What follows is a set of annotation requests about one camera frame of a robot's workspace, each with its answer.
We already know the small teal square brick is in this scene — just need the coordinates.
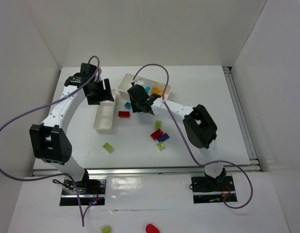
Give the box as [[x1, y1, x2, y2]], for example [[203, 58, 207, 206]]
[[124, 102, 131, 110]]

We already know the yellow curved striped brick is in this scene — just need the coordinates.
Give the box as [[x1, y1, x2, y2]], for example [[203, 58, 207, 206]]
[[152, 87, 163, 96]]

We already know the red brick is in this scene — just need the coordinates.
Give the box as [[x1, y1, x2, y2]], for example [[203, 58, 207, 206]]
[[150, 129, 163, 140], [118, 111, 130, 118]]

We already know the narrow white divided tray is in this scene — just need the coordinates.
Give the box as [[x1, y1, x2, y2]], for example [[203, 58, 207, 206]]
[[93, 89, 116, 133]]

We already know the long teal brick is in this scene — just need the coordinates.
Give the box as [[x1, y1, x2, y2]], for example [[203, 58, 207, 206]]
[[145, 86, 151, 94]]

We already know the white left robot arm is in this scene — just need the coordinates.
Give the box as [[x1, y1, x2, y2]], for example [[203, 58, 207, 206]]
[[29, 63, 114, 189]]

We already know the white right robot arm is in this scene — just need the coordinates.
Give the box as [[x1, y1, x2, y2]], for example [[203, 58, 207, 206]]
[[127, 82, 226, 191]]

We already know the wide white divided bin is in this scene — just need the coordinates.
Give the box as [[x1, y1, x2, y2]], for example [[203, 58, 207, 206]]
[[118, 73, 166, 101]]

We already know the lime brick in pile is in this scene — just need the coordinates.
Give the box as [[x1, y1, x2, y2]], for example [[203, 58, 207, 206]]
[[155, 120, 162, 130]]

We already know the red brick by purple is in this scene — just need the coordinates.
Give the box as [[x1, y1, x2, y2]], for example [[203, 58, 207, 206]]
[[150, 129, 163, 140]]

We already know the lime brick below purple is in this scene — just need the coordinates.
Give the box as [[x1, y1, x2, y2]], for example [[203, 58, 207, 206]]
[[157, 142, 165, 151]]

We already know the lone lime brick front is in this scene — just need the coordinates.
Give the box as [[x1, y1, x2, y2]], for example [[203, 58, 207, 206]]
[[103, 143, 114, 153]]

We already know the red rounded foreground piece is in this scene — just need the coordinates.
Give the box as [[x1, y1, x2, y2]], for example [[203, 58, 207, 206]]
[[145, 224, 160, 233]]

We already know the lime brick on foreground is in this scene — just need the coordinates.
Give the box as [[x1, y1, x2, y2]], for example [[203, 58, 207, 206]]
[[101, 226, 111, 233]]

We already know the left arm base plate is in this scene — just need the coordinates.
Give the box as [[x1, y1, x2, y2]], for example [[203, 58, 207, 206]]
[[53, 179, 106, 206]]

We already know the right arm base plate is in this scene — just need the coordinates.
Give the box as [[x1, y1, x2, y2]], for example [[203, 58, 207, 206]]
[[189, 176, 237, 204]]

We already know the aluminium right side rail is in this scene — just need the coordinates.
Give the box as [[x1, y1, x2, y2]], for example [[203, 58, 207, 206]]
[[222, 67, 258, 160]]

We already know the aluminium rail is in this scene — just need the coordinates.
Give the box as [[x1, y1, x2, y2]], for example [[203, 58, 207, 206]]
[[222, 67, 258, 160], [33, 164, 262, 177]]

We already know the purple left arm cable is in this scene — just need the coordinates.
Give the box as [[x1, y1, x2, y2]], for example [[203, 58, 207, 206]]
[[0, 55, 101, 228]]

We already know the aluminium front rail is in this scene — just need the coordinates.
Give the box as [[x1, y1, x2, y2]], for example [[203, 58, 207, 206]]
[[33, 164, 262, 177]]

